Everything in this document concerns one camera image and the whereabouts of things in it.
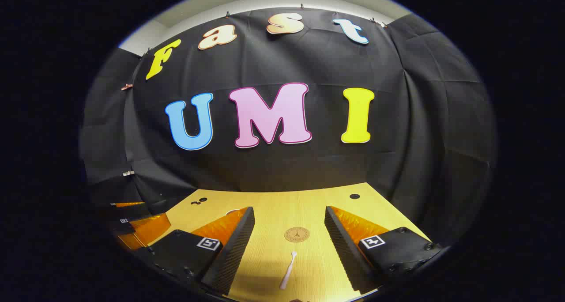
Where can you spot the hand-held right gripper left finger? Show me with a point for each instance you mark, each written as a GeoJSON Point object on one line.
{"type": "Point", "coordinates": [238, 244]}

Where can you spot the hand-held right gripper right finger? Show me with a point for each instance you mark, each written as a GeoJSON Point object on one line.
{"type": "Point", "coordinates": [342, 244]}

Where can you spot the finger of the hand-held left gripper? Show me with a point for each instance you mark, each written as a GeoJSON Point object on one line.
{"type": "Point", "coordinates": [134, 211]}
{"type": "Point", "coordinates": [150, 229]}

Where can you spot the beige cup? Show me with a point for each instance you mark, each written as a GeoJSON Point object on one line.
{"type": "Point", "coordinates": [231, 211]}

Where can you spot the round cork coaster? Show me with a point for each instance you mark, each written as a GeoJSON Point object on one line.
{"type": "Point", "coordinates": [296, 234]}

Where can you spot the pink toothbrush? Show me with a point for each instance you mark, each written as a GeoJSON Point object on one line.
{"type": "Point", "coordinates": [288, 271]}

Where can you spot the wooden desktop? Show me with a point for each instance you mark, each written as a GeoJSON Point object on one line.
{"type": "Point", "coordinates": [287, 209]}

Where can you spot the black backdrop cloth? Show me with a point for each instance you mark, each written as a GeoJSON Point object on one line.
{"type": "Point", "coordinates": [397, 94]}

